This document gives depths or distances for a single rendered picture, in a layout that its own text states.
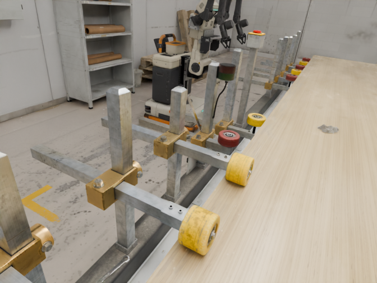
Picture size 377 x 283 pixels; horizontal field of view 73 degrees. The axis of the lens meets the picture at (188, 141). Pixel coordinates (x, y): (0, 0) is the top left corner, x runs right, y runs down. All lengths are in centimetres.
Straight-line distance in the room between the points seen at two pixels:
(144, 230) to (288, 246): 43
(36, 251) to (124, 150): 24
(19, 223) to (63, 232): 140
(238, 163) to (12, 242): 49
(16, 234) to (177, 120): 49
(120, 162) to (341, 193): 60
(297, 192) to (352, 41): 794
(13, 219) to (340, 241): 62
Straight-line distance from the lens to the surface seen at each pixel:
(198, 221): 49
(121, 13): 413
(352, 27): 857
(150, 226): 86
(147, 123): 113
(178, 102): 75
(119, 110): 53
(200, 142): 97
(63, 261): 173
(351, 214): 77
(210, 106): 99
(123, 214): 69
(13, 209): 46
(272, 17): 875
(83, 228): 186
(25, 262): 52
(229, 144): 94
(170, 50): 296
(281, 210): 69
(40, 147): 78
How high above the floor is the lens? 133
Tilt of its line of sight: 28 degrees down
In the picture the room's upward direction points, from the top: 5 degrees clockwise
